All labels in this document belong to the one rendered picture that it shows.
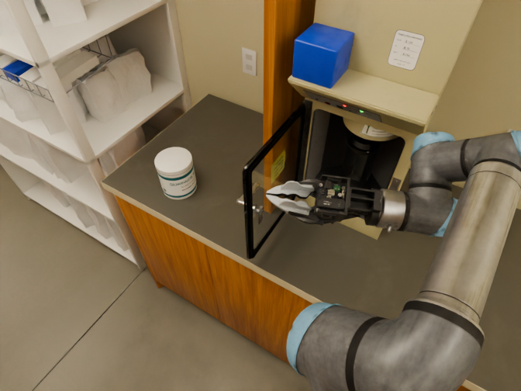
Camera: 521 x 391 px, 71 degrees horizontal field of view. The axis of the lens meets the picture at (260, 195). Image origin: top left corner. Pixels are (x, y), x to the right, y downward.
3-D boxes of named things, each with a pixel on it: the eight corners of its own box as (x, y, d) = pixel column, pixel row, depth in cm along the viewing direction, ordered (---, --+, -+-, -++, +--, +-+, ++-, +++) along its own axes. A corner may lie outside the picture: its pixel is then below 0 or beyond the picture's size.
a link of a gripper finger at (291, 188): (268, 171, 68) (317, 178, 68) (268, 181, 74) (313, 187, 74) (265, 187, 68) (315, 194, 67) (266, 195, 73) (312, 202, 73)
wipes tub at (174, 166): (177, 171, 144) (170, 141, 133) (204, 183, 140) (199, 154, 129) (155, 192, 137) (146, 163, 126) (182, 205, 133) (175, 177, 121)
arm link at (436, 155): (482, 136, 67) (479, 194, 66) (426, 146, 77) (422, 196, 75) (461, 122, 63) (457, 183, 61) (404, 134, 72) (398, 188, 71)
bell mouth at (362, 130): (356, 96, 113) (360, 81, 109) (412, 115, 107) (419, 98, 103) (332, 127, 103) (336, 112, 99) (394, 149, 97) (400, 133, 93)
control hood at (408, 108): (305, 91, 98) (308, 56, 91) (425, 130, 87) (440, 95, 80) (284, 112, 92) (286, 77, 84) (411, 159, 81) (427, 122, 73)
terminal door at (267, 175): (295, 197, 129) (306, 102, 98) (249, 261, 112) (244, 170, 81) (293, 196, 129) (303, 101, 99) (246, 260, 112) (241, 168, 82)
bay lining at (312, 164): (331, 151, 141) (348, 67, 114) (397, 176, 132) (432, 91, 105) (302, 192, 127) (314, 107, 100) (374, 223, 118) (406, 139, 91)
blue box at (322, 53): (310, 58, 90) (314, 21, 83) (348, 69, 87) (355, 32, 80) (291, 77, 84) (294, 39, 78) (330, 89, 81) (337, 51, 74)
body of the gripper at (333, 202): (318, 171, 66) (384, 181, 66) (313, 185, 75) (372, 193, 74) (313, 212, 64) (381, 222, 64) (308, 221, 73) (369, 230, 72)
